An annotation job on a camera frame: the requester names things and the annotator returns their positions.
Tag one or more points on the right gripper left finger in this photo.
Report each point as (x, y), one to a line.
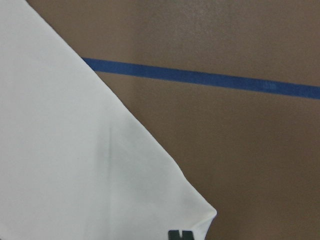
(173, 235)

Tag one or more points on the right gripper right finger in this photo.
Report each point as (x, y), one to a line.
(187, 235)

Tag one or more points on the white long-sleeve printed shirt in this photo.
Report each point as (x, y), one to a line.
(75, 164)

